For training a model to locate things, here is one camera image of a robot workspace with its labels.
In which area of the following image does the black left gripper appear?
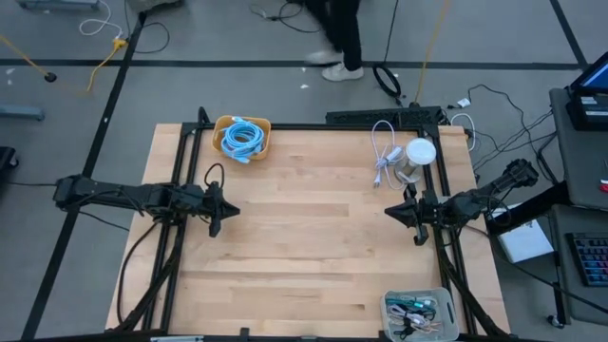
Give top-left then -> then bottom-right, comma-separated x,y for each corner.
204,181 -> 241,238

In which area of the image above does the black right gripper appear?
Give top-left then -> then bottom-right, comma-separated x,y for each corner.
384,183 -> 441,247

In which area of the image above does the yellow plastic bin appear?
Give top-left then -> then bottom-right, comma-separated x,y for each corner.
211,115 -> 272,162

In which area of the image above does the white USB cable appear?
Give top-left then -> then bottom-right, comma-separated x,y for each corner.
398,294 -> 439,309

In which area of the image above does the teal braided cable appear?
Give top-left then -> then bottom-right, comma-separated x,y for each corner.
385,296 -> 437,317

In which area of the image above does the pale green plastic bin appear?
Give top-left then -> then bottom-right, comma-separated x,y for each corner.
379,287 -> 461,342

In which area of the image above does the white paper box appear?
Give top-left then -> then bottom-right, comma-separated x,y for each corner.
484,202 -> 556,265

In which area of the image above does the person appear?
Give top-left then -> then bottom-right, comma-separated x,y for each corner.
303,0 -> 366,83

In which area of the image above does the grey cart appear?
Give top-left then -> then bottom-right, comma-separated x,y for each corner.
548,87 -> 608,327

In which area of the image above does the black backlit keyboard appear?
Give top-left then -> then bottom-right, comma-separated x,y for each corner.
564,231 -> 608,288

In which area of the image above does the black laptop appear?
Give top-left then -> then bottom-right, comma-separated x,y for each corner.
566,49 -> 608,133

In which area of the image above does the grey equipment base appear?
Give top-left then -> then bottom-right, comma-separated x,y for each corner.
125,0 -> 184,13
16,0 -> 101,11

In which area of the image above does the black floor object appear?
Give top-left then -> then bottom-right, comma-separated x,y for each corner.
0,145 -> 20,173

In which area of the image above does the grey floor bar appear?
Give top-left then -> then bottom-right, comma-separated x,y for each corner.
0,104 -> 47,122

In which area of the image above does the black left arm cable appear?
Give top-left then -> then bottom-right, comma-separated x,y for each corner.
202,161 -> 226,189

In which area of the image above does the white power cable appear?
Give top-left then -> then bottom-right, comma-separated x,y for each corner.
370,119 -> 414,190

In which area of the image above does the black perforated cable tray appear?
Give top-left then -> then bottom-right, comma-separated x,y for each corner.
325,105 -> 446,127

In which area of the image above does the white looped cable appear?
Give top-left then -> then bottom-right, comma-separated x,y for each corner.
448,112 -> 477,153

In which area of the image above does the black table frame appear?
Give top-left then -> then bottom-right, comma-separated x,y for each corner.
104,106 -> 513,342

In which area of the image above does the black hanging cable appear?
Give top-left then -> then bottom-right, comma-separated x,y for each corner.
371,0 -> 404,108

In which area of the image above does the black floor cable bundle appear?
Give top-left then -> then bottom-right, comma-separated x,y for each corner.
446,83 -> 558,186

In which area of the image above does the yellow hanging cord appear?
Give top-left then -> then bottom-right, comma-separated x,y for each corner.
411,0 -> 452,106

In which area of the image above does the black looped floor cable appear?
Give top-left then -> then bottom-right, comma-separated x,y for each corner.
123,0 -> 171,55

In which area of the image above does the yellow floor extension cord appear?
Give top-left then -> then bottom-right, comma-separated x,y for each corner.
85,37 -> 129,94

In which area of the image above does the yellow cord with black end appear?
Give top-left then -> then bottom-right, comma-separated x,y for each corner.
0,33 -> 58,85

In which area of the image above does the white floor cable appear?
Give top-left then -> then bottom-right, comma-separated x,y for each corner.
78,0 -> 124,39

